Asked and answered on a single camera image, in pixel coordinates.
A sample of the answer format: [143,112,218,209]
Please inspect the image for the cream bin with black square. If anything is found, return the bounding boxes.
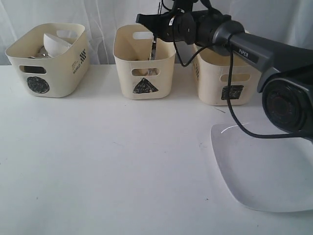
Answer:
[192,48,261,106]

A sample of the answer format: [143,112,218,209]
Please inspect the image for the cream bin with black triangle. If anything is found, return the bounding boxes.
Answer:
[113,24,176,100]

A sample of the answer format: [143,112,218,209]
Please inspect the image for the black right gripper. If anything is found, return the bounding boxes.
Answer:
[135,13,174,42]

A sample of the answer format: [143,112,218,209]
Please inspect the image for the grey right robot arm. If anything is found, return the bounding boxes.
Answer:
[136,8,313,140]

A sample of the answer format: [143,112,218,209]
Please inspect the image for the white square plate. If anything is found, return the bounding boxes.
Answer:
[210,123,313,212]

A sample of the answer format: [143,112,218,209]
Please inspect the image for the stainless steel knife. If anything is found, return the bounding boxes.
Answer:
[149,36,157,61]

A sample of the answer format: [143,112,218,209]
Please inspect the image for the stainless steel bowl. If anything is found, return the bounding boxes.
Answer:
[35,47,50,58]

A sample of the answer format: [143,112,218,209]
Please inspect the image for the white ceramic bowl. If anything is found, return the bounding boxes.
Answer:
[43,33,72,57]

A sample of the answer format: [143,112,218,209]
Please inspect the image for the cream bin with black circle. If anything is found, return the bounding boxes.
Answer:
[5,23,90,98]

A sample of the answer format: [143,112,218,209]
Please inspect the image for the stainless steel spoon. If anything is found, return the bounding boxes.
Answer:
[135,68,158,76]

